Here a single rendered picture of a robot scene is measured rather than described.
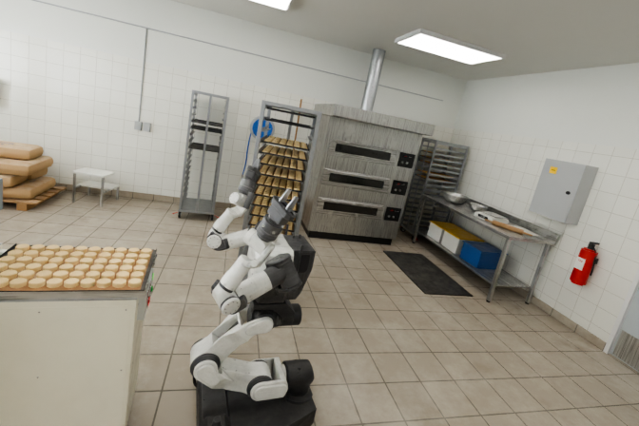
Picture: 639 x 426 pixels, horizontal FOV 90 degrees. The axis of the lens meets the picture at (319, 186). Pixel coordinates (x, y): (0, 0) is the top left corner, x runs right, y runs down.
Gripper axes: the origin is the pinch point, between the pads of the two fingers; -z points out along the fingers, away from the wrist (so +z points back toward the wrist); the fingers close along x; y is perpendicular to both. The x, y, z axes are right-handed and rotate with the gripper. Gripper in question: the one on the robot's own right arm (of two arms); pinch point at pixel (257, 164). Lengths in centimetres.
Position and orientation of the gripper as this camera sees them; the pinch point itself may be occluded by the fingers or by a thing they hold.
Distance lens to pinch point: 189.2
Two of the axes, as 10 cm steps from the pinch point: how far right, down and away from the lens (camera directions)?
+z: -3.6, 9.2, -1.8
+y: -9.3, -3.4, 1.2
